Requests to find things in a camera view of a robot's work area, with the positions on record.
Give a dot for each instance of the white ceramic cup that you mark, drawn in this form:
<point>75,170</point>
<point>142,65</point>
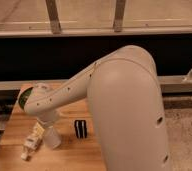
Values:
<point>51,138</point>

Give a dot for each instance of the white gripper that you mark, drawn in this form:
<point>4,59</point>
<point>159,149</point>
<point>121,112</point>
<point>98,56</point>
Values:
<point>46,120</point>

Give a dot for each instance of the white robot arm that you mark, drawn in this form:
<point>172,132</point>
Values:
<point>125,100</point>

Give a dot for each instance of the black white striped eraser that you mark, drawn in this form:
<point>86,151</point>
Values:
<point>80,128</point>

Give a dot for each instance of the green ceramic bowl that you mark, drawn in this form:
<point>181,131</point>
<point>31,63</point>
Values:
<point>24,97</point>

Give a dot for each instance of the white tube package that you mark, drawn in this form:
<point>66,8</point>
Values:
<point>31,144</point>

